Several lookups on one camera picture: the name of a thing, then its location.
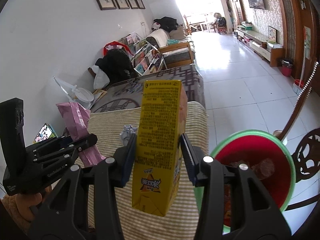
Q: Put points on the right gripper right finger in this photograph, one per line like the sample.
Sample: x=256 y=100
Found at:
x=254 y=213

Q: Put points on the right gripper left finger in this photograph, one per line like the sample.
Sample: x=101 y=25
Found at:
x=83 y=204

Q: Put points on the pink snack bag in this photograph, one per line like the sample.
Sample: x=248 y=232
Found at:
x=76 y=120

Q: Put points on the yellow snack box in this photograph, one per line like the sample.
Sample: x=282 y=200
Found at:
x=158 y=160

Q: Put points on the silver foil wrapper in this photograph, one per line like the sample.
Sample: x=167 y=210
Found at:
x=126 y=133

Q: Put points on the red green trash bin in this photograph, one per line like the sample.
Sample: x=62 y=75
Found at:
x=266 y=156

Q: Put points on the left hand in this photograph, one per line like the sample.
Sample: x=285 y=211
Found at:
x=18 y=208

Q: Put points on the striped beige table cloth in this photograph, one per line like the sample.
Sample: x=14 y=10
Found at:
x=182 y=218

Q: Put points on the white desk fan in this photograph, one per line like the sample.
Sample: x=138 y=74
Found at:
x=75 y=93

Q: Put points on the brown wooden chair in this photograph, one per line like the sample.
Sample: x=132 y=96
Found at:
x=301 y=136

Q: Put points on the grey patterned sofa cover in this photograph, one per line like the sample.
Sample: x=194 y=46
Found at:
x=129 y=94

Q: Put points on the black clothes pile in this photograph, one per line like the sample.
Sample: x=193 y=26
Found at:
x=117 y=66

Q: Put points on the magazine rack with books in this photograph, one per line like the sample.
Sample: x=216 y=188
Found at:
x=145 y=57

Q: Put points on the small red waste bin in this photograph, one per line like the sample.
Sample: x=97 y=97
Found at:
x=286 y=67

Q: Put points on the wooden armchair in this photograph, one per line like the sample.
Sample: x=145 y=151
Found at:
x=179 y=54

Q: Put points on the wooden tv cabinet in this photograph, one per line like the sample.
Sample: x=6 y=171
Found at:
x=259 y=43

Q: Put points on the wall mounted television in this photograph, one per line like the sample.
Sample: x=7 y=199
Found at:
x=256 y=4

